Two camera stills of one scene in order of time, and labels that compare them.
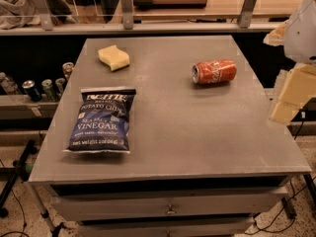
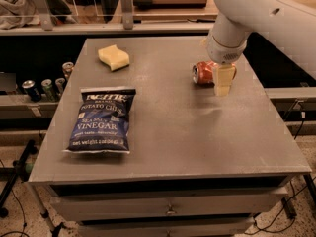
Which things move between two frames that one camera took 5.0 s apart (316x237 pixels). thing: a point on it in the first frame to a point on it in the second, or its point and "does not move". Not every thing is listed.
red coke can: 213,71 does not move
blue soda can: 33,92 does not move
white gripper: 302,34 to 223,52
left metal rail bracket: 41,6 does not move
